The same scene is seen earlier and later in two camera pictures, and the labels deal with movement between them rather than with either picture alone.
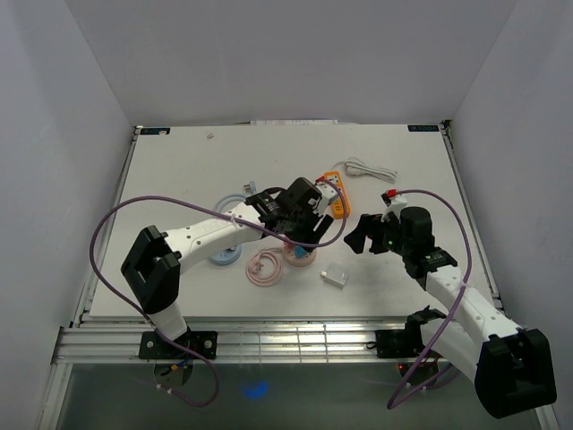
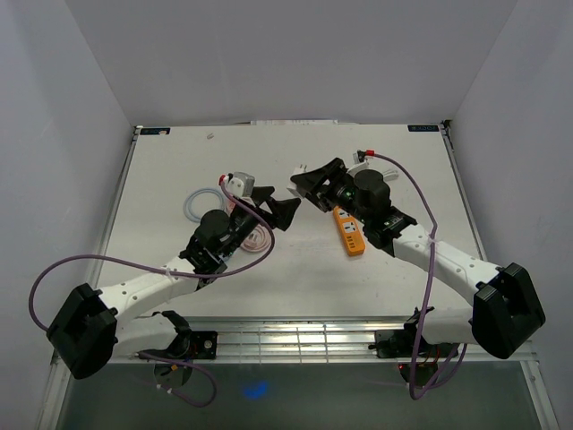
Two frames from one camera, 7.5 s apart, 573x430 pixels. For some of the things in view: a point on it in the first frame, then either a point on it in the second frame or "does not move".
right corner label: x=423 y=128 does not move
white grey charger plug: x=335 y=275 to x=292 y=186
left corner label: x=155 y=131 does not move
